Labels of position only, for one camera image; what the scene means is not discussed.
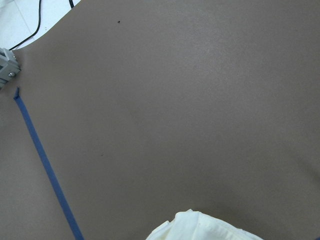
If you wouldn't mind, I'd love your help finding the cream long-sleeve cat shirt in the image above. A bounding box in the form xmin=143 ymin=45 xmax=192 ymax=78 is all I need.
xmin=147 ymin=209 xmax=261 ymax=240

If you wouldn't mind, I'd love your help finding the aluminium frame post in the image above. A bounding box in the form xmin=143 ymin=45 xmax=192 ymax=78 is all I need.
xmin=0 ymin=48 xmax=21 ymax=89

